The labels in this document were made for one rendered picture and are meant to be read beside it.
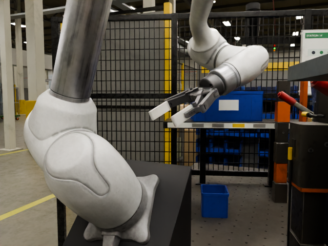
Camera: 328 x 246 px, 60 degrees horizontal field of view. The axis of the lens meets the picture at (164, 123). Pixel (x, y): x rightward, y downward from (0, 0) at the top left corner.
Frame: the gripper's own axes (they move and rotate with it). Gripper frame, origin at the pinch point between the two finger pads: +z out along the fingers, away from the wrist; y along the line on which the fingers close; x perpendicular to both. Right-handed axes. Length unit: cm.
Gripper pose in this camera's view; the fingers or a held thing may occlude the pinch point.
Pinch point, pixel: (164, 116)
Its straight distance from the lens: 80.3
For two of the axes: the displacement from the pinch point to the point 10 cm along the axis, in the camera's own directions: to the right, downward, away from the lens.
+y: -4.7, -1.3, 8.7
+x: -3.9, -8.5, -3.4
